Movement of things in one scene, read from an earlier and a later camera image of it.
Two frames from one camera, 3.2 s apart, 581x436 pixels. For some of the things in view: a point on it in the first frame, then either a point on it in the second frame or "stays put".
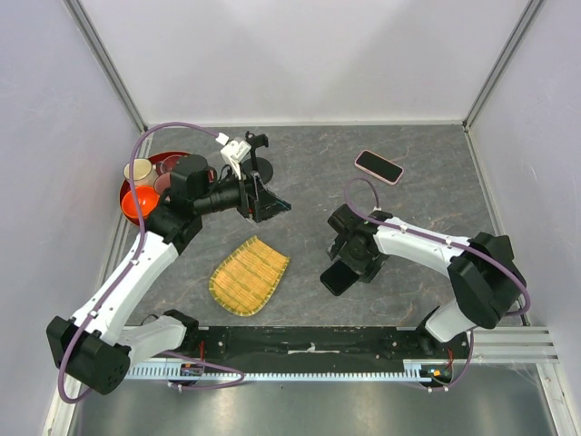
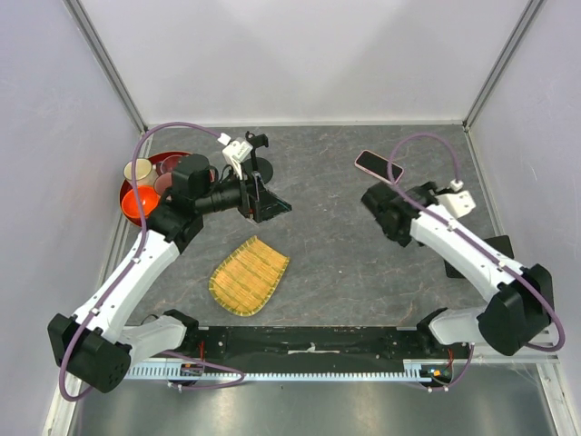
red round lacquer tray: x=156 y=159 stays put
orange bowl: x=147 y=197 stays put
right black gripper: x=367 y=268 -> x=430 y=187
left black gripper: x=256 y=202 stays put
